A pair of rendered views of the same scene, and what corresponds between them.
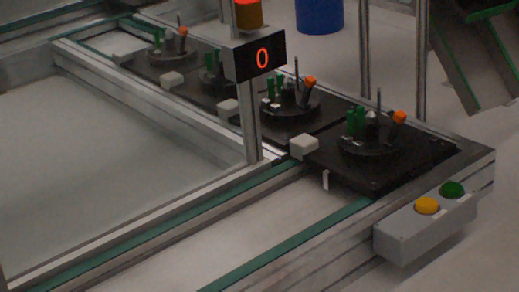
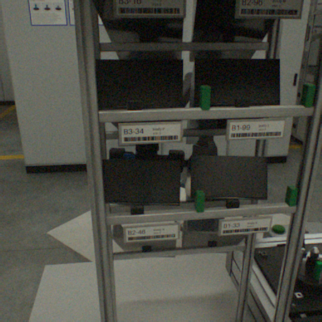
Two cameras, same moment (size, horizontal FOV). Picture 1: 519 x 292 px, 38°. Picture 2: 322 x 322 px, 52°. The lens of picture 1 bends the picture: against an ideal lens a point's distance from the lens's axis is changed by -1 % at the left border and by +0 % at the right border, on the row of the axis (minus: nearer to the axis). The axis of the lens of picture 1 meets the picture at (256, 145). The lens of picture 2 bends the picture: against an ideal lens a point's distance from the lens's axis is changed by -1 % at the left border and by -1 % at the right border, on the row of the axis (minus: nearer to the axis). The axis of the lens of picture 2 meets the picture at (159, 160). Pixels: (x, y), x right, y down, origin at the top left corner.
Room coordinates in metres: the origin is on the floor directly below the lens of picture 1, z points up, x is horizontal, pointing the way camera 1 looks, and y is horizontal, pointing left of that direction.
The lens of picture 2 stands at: (2.15, -0.25, 1.57)
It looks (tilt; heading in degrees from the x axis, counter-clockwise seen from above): 22 degrees down; 209
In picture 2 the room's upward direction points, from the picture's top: straight up
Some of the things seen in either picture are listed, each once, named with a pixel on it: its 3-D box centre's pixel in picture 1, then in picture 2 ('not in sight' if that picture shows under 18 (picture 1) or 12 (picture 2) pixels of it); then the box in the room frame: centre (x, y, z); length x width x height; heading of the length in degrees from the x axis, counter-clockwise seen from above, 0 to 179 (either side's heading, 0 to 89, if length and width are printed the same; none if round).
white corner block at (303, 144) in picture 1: (303, 147); not in sight; (1.36, -0.10, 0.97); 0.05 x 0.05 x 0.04; 36
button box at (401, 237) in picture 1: (426, 221); (297, 236); (1.12, -0.29, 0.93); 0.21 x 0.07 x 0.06; 126
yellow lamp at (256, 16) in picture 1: (249, 12); not in sight; (1.32, -0.01, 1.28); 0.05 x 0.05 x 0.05
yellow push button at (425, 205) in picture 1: (426, 207); not in sight; (1.12, -0.29, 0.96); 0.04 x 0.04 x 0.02
